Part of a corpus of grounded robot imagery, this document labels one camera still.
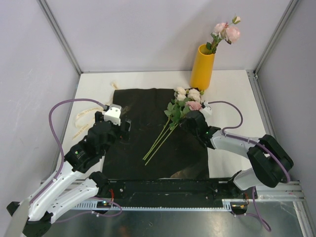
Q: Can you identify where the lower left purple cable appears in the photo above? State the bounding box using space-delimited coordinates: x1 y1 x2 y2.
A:
53 195 123 223

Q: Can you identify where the right aluminium frame post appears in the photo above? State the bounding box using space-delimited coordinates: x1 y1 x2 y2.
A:
253 0 301 75

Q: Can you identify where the cream printed ribbon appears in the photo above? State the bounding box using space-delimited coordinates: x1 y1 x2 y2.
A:
72 80 119 142

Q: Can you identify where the black wrapping paper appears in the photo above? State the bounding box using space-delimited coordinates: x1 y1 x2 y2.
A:
102 88 209 180

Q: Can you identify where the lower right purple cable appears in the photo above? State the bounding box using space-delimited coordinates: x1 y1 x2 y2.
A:
243 186 272 232

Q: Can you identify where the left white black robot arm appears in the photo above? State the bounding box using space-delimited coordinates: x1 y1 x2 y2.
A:
4 105 131 237

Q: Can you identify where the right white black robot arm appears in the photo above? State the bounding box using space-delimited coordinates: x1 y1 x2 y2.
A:
180 111 294 198

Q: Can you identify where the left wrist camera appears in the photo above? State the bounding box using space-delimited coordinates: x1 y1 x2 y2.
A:
102 104 122 126

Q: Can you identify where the left aluminium frame post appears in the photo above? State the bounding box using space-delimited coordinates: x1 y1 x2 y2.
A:
37 0 82 76

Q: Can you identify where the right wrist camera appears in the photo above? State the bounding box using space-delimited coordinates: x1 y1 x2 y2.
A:
200 101 212 119

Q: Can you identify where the aluminium frame post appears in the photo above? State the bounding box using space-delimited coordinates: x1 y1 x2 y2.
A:
37 0 82 76
253 0 301 75

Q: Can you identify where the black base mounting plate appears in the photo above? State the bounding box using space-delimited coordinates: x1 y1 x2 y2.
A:
96 178 252 209

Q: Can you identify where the yellow cylindrical vase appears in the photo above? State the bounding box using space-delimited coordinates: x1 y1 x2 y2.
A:
190 44 215 90

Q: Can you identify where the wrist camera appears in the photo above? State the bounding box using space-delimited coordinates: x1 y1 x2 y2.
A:
200 101 212 119
102 104 122 126

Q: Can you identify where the grey slotted cable duct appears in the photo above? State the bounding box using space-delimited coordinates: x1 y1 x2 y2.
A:
72 198 248 215

